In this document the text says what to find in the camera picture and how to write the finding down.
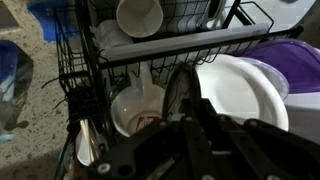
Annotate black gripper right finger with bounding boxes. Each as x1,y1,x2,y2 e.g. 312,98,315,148
198,99,320,180

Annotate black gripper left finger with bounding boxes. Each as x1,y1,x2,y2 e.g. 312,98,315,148
88,98,201,180

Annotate white cup with red logo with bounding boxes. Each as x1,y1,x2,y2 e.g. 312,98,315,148
109,61,168,138

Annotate metal knife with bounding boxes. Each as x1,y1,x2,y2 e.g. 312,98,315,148
79,118,108,159

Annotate white spoon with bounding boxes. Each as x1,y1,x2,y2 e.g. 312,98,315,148
74,128,96,167

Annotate translucent white plate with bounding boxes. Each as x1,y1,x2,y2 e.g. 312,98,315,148
239,57,291,101

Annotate purple plate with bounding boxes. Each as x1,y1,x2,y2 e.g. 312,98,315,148
238,38,320,95

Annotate grey rack drip tray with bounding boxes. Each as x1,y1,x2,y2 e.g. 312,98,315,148
99,23,270,63

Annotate white plastic container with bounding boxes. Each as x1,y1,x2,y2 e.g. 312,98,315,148
89,19,134,51

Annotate white ceramic mug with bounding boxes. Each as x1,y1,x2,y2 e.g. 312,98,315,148
115,0,165,39

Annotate white plastic jug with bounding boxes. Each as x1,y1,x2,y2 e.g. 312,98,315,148
206,0,316,34

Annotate blue dish soap bottle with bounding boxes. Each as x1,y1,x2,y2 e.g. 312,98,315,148
0,39,34,143

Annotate blue sponge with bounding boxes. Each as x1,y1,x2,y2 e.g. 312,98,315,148
27,0,79,43

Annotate black wire utensil caddy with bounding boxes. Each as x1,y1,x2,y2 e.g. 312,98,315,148
54,6,113,180

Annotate black wire dish rack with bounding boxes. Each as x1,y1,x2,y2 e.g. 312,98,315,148
53,0,304,180

